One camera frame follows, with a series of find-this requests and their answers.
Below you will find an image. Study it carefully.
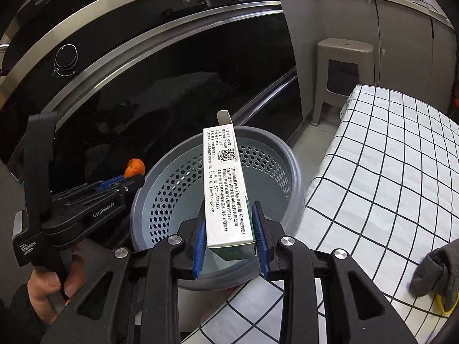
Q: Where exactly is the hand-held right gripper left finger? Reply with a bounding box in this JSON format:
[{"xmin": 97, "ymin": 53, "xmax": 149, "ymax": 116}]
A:
[{"xmin": 39, "ymin": 217, "xmax": 207, "ymax": 344}]

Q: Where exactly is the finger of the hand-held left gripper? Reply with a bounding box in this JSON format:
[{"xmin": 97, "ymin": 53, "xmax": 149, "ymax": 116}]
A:
[
  {"xmin": 86, "ymin": 174, "xmax": 145, "ymax": 205},
  {"xmin": 54, "ymin": 176, "xmax": 125, "ymax": 201}
]

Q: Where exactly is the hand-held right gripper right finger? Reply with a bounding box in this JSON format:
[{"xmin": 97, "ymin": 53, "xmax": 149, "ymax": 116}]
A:
[{"xmin": 252, "ymin": 201, "xmax": 418, "ymax": 344}]

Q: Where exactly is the small orange fruit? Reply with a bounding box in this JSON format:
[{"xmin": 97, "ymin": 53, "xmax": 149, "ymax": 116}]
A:
[{"xmin": 124, "ymin": 158, "xmax": 146, "ymax": 179}]

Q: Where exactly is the grey perforated plastic basket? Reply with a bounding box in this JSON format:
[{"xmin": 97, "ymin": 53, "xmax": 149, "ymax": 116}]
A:
[{"xmin": 130, "ymin": 126, "xmax": 306, "ymax": 291}]

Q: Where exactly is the white printed carton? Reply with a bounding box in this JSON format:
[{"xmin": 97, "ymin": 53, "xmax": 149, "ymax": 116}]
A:
[{"xmin": 203, "ymin": 109, "xmax": 256, "ymax": 261}]

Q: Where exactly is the dark grey cloth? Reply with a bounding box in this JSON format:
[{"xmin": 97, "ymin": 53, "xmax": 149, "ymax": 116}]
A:
[{"xmin": 409, "ymin": 238, "xmax": 459, "ymax": 314}]

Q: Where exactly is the person's left forearm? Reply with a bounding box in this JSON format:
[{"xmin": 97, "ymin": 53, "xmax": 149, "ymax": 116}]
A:
[{"xmin": 0, "ymin": 285, "xmax": 49, "ymax": 344}]

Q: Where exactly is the person's left hand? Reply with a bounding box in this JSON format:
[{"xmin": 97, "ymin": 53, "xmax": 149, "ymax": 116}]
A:
[{"xmin": 28, "ymin": 241, "xmax": 87, "ymax": 318}]

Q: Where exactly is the glossy black appliance door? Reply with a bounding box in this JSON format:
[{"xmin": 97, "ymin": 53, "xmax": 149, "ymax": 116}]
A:
[{"xmin": 0, "ymin": 0, "xmax": 305, "ymax": 284}]

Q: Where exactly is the white black checked tablecloth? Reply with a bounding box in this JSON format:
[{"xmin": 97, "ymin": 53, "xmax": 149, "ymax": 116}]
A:
[{"xmin": 181, "ymin": 84, "xmax": 459, "ymax": 344}]

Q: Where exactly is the black oven knob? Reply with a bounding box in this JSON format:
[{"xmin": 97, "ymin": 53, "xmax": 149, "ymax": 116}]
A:
[{"xmin": 55, "ymin": 45, "xmax": 78, "ymax": 73}]

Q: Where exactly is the small yellow object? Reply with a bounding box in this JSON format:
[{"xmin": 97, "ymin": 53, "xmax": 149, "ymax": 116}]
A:
[{"xmin": 435, "ymin": 294, "xmax": 453, "ymax": 318}]

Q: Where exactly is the beige plastic stool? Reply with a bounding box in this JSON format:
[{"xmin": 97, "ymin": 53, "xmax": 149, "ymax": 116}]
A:
[{"xmin": 311, "ymin": 38, "xmax": 375, "ymax": 127}]

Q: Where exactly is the grey kitchen cabinet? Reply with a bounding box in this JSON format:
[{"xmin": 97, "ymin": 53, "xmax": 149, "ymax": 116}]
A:
[{"xmin": 279, "ymin": 0, "xmax": 457, "ymax": 130}]

